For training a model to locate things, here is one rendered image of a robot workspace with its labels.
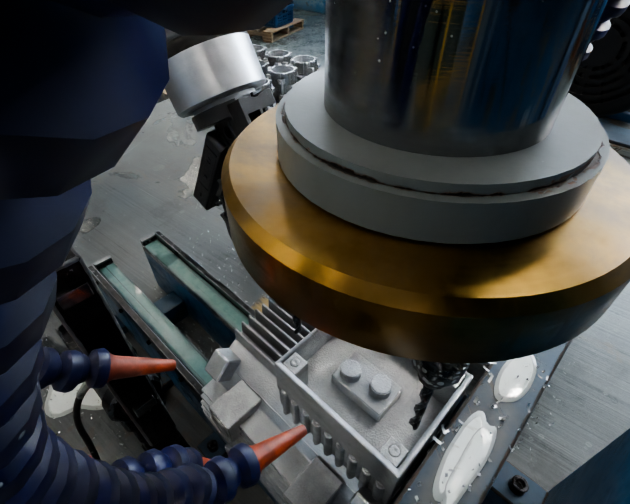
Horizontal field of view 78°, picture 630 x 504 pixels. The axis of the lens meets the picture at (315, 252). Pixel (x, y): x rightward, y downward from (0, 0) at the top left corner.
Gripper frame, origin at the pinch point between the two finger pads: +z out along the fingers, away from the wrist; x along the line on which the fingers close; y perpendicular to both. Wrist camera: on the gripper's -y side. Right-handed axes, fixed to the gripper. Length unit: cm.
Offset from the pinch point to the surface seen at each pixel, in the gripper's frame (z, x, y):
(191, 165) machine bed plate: -14, 30, -81
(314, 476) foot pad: 9.0, -13.2, 13.2
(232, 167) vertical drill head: -16.0, -12.8, 21.8
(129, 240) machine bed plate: -4, 0, -65
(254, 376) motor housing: 3.7, -10.9, 4.6
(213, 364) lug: 1.4, -13.0, 1.8
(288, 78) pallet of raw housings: -36, 160, -177
